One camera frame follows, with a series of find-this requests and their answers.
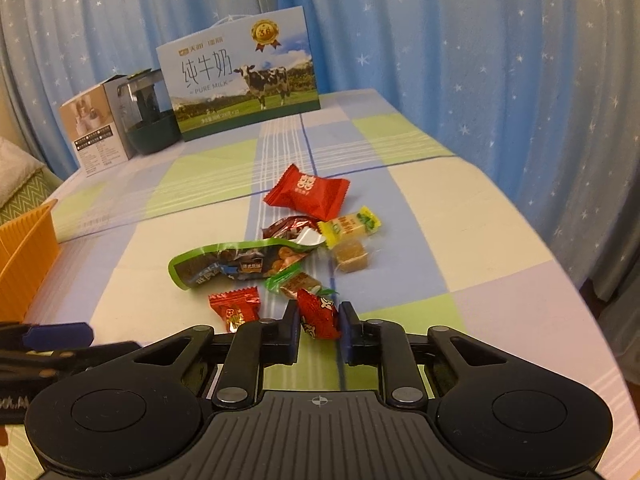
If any clear wrapped brown candy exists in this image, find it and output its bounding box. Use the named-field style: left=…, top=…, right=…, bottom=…
left=330, top=239, right=381, bottom=274

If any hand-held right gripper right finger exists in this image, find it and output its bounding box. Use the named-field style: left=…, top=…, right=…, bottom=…
left=339, top=301, right=507, bottom=412

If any white cardboard box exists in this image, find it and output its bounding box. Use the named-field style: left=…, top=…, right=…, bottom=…
left=61, top=74, right=137, bottom=179

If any long green snack packet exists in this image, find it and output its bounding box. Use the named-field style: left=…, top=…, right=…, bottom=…
left=168, top=237, right=326, bottom=291

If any white cushion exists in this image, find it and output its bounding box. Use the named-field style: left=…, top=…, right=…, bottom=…
left=0, top=136, right=44, bottom=207

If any small red gold-print candy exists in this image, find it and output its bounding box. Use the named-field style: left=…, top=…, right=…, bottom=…
left=208, top=287, right=263, bottom=335

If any green zigzag cloth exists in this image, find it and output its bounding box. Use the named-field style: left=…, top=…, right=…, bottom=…
left=0, top=167, right=64, bottom=227

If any yellow green snack packet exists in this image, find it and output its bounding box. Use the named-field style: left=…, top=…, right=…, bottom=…
left=318, top=205, right=384, bottom=249

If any green-ended brown candy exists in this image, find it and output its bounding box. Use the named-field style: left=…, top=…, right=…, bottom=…
left=265, top=262, right=339, bottom=301

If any blue star-print curtain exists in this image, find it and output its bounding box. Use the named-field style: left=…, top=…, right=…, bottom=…
left=0, top=0, right=640, bottom=313

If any dark red snack packet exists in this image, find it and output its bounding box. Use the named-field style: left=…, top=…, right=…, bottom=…
left=261, top=215, right=326, bottom=248

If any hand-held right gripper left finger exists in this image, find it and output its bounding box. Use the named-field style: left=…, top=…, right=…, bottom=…
left=131, top=301, right=302, bottom=413

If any orange plastic basket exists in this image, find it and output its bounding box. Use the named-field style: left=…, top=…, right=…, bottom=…
left=0, top=199, right=61, bottom=324

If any dark green kitchen appliance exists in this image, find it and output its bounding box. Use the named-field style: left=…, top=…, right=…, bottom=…
left=116, top=67, right=182, bottom=155

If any checked tablecloth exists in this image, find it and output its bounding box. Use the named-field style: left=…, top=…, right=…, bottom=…
left=0, top=88, right=632, bottom=461

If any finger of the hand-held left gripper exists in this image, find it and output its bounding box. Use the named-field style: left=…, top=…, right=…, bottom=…
left=0, top=322, right=95, bottom=351
left=0, top=341, right=142, bottom=385

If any small red white-print candy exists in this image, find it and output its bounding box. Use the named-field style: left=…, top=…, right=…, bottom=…
left=296, top=288, right=342, bottom=342

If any large red snack packet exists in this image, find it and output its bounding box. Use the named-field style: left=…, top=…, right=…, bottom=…
left=263, top=164, right=351, bottom=209

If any milk carton box with cow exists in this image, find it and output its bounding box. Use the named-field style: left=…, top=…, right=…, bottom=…
left=156, top=6, right=321, bottom=142

